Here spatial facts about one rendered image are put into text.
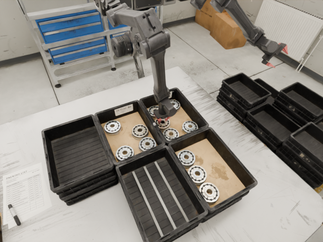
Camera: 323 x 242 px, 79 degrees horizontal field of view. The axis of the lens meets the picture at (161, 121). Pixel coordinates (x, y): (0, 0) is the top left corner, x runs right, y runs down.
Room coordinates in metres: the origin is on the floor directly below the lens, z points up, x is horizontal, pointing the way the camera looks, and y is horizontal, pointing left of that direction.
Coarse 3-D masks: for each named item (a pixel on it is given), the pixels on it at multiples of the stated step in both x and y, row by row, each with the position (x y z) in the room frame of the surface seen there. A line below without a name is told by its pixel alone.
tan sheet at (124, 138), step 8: (136, 112) 0.92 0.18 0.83; (120, 120) 0.84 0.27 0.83; (128, 120) 0.85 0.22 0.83; (136, 120) 0.85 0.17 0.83; (128, 128) 0.78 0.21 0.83; (112, 136) 0.71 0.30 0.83; (120, 136) 0.71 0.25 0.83; (128, 136) 0.71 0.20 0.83; (112, 144) 0.65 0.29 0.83; (120, 144) 0.65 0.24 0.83; (128, 144) 0.66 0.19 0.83; (136, 144) 0.66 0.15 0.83; (112, 152) 0.60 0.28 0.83; (136, 152) 0.60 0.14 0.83
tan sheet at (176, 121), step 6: (180, 108) 0.99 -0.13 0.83; (180, 114) 0.93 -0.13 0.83; (186, 114) 0.93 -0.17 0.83; (174, 120) 0.87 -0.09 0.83; (180, 120) 0.87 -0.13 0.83; (186, 120) 0.88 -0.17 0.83; (174, 126) 0.82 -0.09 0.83; (180, 126) 0.82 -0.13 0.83; (162, 132) 0.76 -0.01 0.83; (180, 132) 0.77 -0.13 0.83
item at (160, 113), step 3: (159, 108) 0.80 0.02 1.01; (153, 111) 0.82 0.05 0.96; (156, 111) 0.82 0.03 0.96; (159, 111) 0.80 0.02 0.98; (162, 111) 0.79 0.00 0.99; (156, 114) 0.80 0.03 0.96; (159, 114) 0.80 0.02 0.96; (162, 114) 0.79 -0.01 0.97; (165, 114) 0.80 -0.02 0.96; (159, 117) 0.77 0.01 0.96
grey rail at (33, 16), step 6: (72, 6) 2.42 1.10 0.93; (78, 6) 2.43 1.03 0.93; (84, 6) 2.44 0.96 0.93; (90, 6) 2.46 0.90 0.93; (30, 12) 2.19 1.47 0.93; (36, 12) 2.20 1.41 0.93; (42, 12) 2.21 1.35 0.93; (48, 12) 2.22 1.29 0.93; (54, 12) 2.24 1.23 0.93; (60, 12) 2.28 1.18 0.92; (66, 12) 2.31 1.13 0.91; (72, 12) 2.34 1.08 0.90; (30, 18) 2.11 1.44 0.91; (36, 18) 2.14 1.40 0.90; (42, 18) 2.17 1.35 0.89
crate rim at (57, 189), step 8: (72, 120) 0.74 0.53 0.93; (48, 128) 0.67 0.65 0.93; (104, 144) 0.58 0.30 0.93; (48, 160) 0.47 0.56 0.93; (48, 168) 0.43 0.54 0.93; (104, 168) 0.44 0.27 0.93; (112, 168) 0.45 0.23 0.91; (48, 176) 0.39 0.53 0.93; (88, 176) 0.40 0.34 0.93; (64, 184) 0.35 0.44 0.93; (72, 184) 0.35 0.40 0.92; (56, 192) 0.32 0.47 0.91
